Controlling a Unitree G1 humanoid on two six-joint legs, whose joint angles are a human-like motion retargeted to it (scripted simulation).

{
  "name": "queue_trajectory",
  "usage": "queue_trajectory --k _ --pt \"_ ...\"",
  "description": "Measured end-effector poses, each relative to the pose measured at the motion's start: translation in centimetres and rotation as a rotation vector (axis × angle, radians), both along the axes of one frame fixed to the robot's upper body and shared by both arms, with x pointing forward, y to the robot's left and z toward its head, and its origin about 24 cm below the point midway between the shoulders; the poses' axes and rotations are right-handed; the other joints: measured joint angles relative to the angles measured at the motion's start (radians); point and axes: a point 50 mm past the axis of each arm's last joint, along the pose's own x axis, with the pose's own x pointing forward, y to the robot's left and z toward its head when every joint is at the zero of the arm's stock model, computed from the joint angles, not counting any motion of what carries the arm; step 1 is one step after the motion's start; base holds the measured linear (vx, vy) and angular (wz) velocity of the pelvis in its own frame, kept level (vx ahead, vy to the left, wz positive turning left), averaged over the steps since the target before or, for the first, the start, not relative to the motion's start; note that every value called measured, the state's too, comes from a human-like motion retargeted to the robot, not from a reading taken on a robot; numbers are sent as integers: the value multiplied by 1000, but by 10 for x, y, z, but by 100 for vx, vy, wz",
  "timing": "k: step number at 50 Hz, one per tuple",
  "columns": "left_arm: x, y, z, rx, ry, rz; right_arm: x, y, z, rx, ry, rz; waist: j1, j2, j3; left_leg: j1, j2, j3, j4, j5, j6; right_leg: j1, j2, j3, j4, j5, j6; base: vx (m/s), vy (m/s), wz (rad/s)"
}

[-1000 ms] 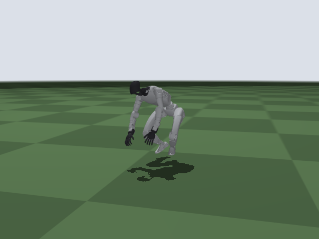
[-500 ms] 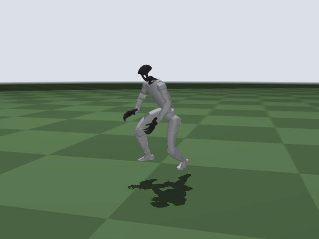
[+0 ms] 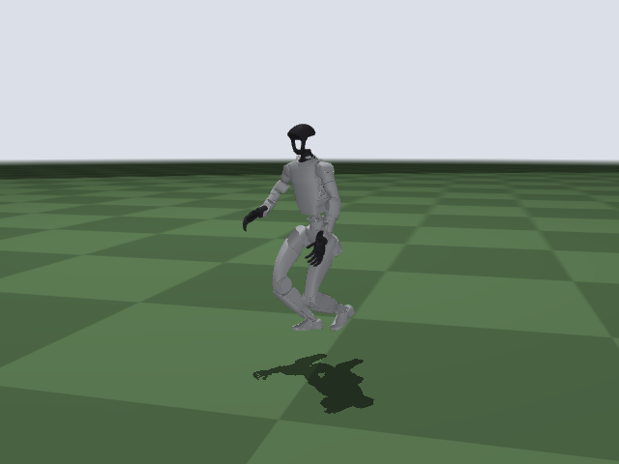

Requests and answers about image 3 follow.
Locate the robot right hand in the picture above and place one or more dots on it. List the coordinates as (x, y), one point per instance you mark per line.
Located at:
(258, 213)

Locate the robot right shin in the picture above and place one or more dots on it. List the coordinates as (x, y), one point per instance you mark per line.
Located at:
(293, 300)

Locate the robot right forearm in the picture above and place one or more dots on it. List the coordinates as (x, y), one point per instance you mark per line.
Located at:
(271, 200)

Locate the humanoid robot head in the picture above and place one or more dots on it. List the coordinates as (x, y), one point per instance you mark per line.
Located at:
(301, 132)

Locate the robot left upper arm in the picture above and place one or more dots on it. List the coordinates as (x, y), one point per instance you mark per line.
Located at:
(326, 172)

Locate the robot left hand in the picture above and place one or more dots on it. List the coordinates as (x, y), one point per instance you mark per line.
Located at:
(318, 249)

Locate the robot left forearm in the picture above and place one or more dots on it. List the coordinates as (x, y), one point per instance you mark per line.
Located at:
(330, 218)

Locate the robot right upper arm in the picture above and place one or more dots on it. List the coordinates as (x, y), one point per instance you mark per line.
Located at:
(285, 179)

